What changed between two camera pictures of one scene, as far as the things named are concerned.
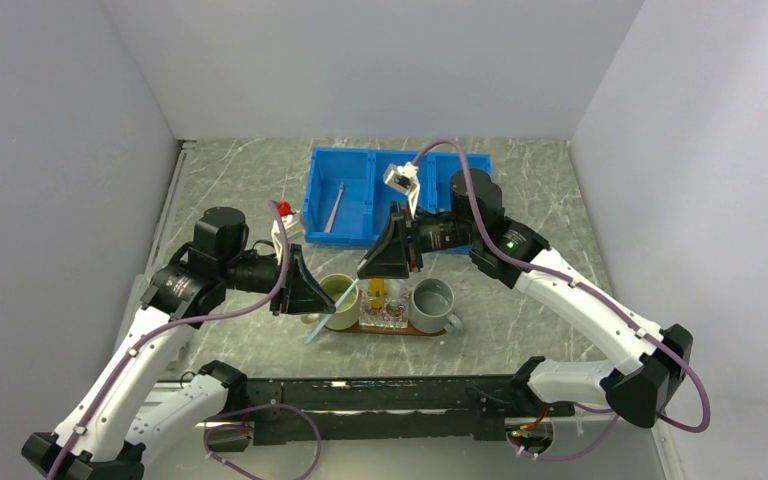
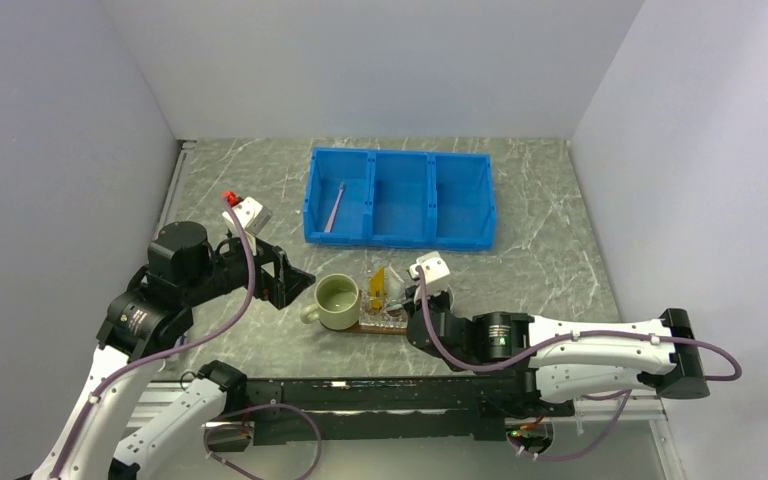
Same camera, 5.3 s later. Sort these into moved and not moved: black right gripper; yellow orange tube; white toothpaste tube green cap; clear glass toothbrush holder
Moved: black right gripper
Not moved: white toothpaste tube green cap; clear glass toothbrush holder; yellow orange tube
